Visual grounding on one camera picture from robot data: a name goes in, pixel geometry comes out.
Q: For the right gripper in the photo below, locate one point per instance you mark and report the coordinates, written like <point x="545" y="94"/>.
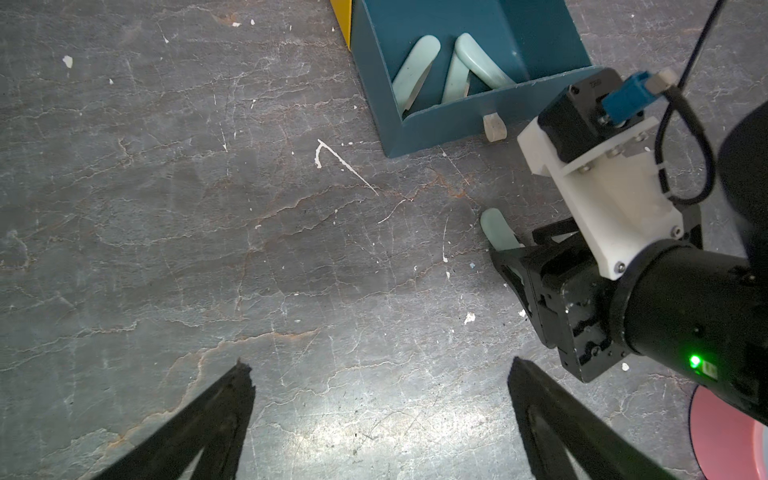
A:
<point x="594" y="322"/>

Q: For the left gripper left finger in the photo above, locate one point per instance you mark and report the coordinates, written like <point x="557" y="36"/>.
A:
<point x="209" y="432"/>

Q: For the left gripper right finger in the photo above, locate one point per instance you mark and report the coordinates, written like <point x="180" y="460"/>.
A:
<point x="558" y="432"/>

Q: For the teal fruit knife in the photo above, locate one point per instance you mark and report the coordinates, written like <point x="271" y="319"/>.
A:
<point x="412" y="74"/>
<point x="497" y="231"/>
<point x="478" y="62"/>
<point x="457" y="81"/>

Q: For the yellow teal drawer cabinet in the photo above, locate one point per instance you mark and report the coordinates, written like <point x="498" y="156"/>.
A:
<point x="434" y="71"/>

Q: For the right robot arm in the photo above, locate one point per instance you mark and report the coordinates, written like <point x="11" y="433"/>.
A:
<point x="699" y="313"/>

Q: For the pink alarm clock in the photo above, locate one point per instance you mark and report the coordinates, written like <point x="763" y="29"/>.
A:
<point x="727" y="443"/>

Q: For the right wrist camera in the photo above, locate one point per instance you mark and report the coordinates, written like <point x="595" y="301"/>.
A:
<point x="580" y="141"/>

